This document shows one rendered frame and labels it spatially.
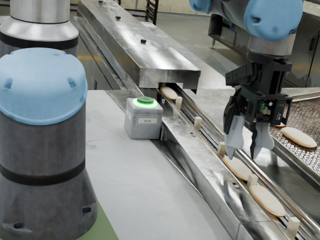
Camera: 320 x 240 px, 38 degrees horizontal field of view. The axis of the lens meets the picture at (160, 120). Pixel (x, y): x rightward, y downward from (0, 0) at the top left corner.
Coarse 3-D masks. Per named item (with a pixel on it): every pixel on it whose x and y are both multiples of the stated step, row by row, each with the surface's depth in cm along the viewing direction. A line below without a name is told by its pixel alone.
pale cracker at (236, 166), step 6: (228, 162) 92; (234, 162) 92; (240, 162) 93; (228, 168) 92; (234, 168) 90; (240, 168) 90; (246, 168) 90; (234, 174) 90; (240, 174) 88; (246, 174) 88; (246, 180) 88
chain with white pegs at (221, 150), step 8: (176, 104) 123; (184, 112) 121; (200, 120) 110; (224, 144) 98; (224, 152) 99; (256, 176) 86; (248, 184) 87; (256, 184) 86; (288, 224) 74; (296, 224) 73; (296, 232) 74
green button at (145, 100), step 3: (138, 99) 106; (141, 99) 106; (144, 99) 107; (147, 99) 107; (150, 99) 107; (138, 102) 106; (141, 102) 105; (144, 102) 105; (147, 102) 105; (150, 102) 106; (153, 102) 107
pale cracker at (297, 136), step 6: (282, 132) 101; (288, 132) 99; (294, 132) 99; (300, 132) 99; (294, 138) 97; (300, 138) 96; (306, 138) 96; (300, 144) 96; (306, 144) 95; (312, 144) 95
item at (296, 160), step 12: (300, 96) 118; (312, 96) 119; (300, 108) 113; (312, 108) 113; (276, 132) 102; (312, 132) 101; (276, 144) 96; (288, 156) 92; (300, 156) 92; (312, 156) 91
